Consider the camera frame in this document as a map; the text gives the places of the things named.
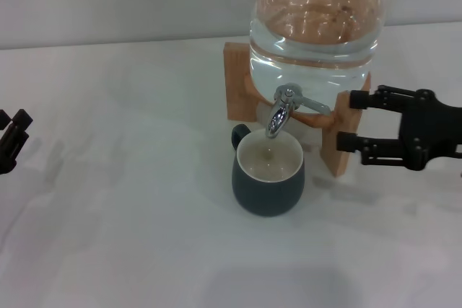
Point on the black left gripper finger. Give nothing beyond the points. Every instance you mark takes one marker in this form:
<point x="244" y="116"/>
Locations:
<point x="14" y="138"/>
<point x="3" y="119"/>

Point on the dark grey ceramic cup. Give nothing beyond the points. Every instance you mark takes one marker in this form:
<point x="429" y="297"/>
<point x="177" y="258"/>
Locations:
<point x="267" y="196"/>

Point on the glass water dispenser jar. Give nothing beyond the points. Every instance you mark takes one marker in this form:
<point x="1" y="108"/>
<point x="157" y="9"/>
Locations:
<point x="314" y="55"/>

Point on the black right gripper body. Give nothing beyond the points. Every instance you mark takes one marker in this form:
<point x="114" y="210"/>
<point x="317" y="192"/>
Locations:
<point x="429" y="131"/>

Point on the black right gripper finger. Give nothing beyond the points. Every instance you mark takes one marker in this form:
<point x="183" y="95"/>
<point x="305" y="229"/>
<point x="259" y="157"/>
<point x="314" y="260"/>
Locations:
<point x="382" y="149"/>
<point x="386" y="100"/>

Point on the chrome faucet tap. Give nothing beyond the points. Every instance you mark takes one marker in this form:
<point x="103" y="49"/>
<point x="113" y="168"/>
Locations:
<point x="278" y="117"/>

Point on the wooden dispenser stand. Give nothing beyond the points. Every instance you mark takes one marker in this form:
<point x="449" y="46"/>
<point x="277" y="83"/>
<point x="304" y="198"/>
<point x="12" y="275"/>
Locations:
<point x="236" y="81"/>

